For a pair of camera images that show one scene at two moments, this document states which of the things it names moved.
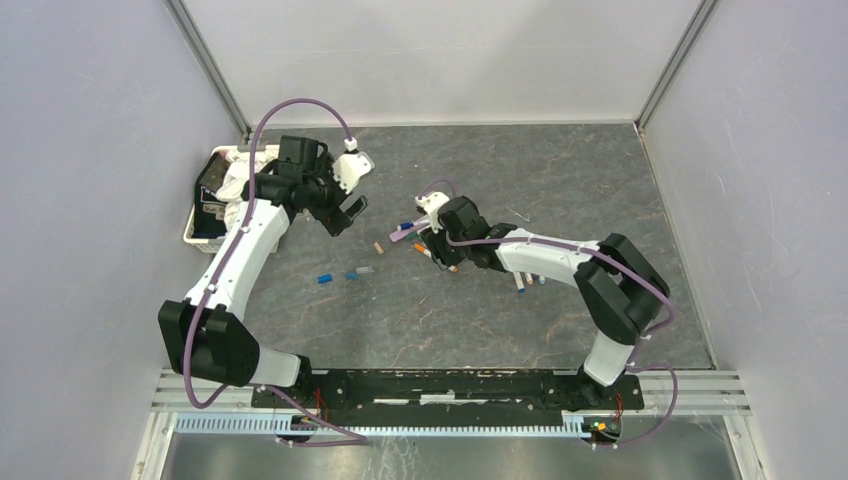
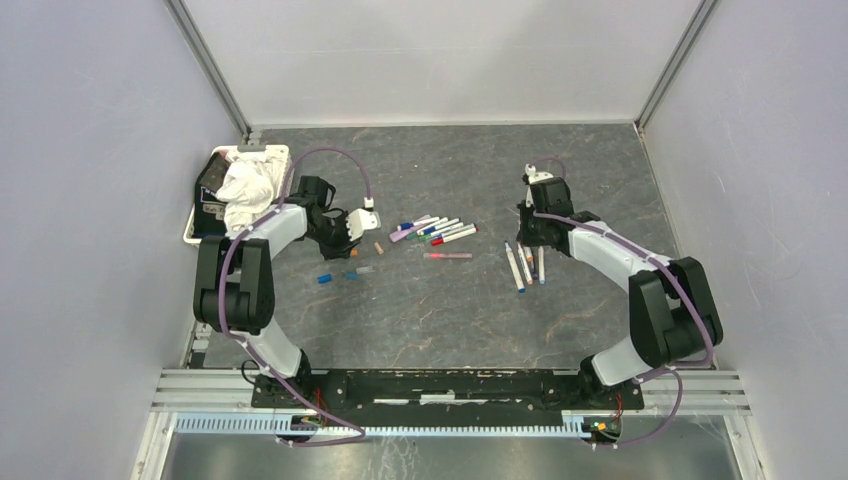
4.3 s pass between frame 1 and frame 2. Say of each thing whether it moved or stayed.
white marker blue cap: stayed
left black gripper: moved
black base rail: stayed
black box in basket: stayed
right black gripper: moved
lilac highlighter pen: stayed
